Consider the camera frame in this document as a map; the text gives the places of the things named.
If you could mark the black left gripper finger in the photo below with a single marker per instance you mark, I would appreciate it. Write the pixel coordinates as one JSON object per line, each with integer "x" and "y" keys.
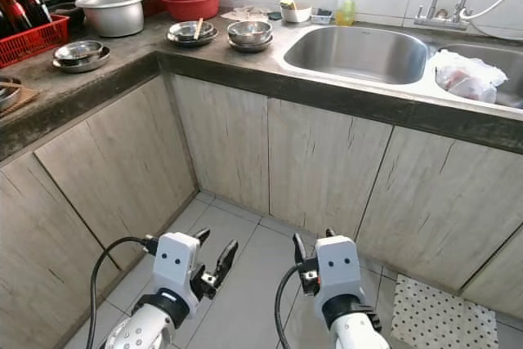
{"x": 203, "y": 236}
{"x": 227, "y": 257}

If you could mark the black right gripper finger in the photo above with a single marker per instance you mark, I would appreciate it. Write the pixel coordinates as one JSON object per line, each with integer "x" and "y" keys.
{"x": 330, "y": 234}
{"x": 300, "y": 249}

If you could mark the wooden chopstick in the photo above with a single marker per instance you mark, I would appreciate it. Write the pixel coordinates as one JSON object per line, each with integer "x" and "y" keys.
{"x": 198, "y": 29}
{"x": 10, "y": 85}

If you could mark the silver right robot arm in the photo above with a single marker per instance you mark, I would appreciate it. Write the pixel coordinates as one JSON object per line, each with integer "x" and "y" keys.
{"x": 359, "y": 337}

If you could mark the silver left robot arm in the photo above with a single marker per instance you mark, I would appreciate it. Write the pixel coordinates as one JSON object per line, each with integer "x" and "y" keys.
{"x": 147, "y": 333}

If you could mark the white dotted floor mat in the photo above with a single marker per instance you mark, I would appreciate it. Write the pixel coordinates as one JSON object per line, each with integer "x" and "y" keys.
{"x": 441, "y": 320}

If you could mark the stainless steel double sink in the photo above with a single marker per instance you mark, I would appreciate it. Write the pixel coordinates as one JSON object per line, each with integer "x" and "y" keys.
{"x": 355, "y": 55}

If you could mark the steel bowl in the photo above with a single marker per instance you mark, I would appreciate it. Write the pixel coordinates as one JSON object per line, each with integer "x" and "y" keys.
{"x": 186, "y": 32}
{"x": 249, "y": 30}
{"x": 80, "y": 51}
{"x": 250, "y": 48}

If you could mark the small white blue container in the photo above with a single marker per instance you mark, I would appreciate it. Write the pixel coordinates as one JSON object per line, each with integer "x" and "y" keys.
{"x": 323, "y": 18}

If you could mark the small white bowl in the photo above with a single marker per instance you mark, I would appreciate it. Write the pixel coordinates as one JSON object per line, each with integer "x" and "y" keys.
{"x": 296, "y": 15}

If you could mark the large flat cardboard sheet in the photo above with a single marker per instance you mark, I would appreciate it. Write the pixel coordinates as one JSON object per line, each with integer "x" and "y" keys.
{"x": 29, "y": 98}

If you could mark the yellow dish soap bottle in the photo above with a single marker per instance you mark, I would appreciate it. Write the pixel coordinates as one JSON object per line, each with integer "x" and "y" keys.
{"x": 345, "y": 10}

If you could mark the crumpled clear plastic wrap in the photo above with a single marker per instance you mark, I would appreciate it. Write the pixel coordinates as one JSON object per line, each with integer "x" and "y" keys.
{"x": 243, "y": 15}

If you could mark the red plastic basin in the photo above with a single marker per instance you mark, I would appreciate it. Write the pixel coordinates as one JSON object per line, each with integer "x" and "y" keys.
{"x": 189, "y": 7}

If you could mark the yellow green sponge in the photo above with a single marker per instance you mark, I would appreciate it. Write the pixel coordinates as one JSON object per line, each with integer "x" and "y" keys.
{"x": 288, "y": 4}

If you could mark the aluminium cooking pot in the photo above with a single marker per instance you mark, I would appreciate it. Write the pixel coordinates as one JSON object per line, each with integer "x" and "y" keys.
{"x": 113, "y": 18}

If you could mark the red plastic bottle basket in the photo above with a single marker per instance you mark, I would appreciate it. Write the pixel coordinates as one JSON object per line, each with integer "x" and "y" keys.
{"x": 33, "y": 42}

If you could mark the black stone mortar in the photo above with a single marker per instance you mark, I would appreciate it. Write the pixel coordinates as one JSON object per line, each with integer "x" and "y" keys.
{"x": 67, "y": 11}

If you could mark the red labelled sauce bottle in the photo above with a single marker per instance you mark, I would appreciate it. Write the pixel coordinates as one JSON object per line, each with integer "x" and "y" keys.
{"x": 16, "y": 12}

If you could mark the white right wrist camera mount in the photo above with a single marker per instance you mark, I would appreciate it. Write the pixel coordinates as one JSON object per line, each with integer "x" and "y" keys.
{"x": 339, "y": 267}

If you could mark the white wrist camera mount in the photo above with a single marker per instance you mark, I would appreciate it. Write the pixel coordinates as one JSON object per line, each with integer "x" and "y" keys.
{"x": 176, "y": 266}
{"x": 339, "y": 267}

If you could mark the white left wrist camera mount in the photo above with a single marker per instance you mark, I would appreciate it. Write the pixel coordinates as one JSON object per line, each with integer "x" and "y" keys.
{"x": 176, "y": 266}

